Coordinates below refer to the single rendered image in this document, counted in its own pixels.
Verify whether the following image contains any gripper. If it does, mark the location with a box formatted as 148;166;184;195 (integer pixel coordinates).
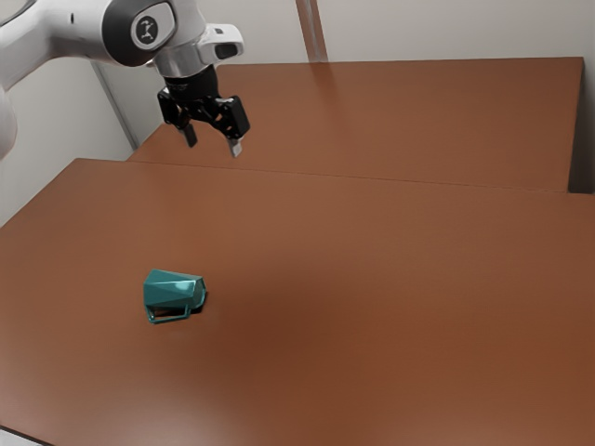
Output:
156;65;251;159

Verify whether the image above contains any teal faceted mug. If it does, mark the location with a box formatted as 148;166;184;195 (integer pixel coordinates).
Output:
142;269;208;325

